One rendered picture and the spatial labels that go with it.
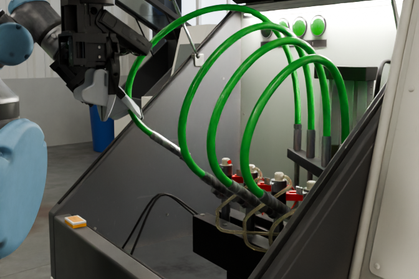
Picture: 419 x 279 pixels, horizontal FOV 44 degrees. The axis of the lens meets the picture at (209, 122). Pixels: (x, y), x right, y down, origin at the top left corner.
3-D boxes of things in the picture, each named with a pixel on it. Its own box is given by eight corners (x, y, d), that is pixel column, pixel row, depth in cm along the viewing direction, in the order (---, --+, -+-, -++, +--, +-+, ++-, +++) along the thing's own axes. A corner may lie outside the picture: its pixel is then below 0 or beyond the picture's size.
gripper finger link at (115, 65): (99, 93, 91) (98, 43, 90) (109, 93, 92) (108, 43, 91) (111, 95, 87) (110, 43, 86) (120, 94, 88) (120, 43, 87)
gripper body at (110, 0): (58, 68, 90) (56, -3, 89) (105, 68, 95) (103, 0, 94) (74, 69, 84) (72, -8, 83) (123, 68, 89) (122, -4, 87)
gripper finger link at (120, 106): (123, 134, 108) (95, 102, 109) (144, 114, 108) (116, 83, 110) (120, 131, 105) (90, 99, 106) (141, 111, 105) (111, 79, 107)
